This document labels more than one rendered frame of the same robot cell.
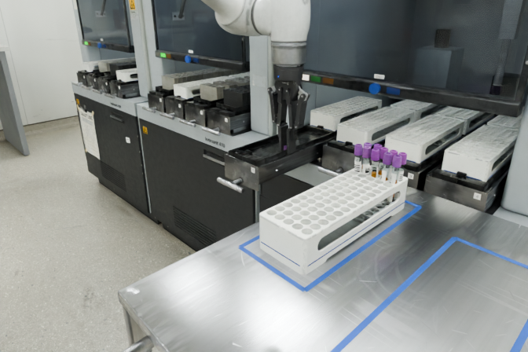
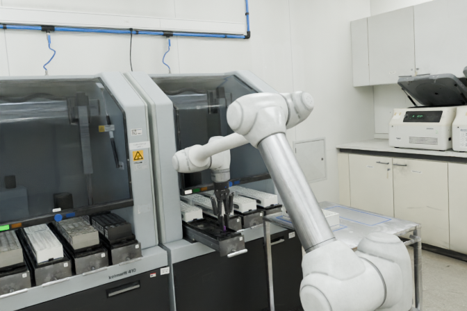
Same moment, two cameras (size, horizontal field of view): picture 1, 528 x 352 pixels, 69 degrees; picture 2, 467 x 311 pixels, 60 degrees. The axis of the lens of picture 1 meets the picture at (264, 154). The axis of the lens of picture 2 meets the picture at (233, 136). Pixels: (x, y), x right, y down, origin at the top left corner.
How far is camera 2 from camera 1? 1.89 m
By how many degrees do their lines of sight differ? 77
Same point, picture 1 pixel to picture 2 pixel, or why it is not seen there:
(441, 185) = (271, 211)
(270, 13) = (223, 156)
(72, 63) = not seen: outside the picture
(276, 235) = (330, 220)
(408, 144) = (251, 203)
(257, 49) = (141, 186)
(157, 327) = not seen: hidden behind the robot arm
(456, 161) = (268, 200)
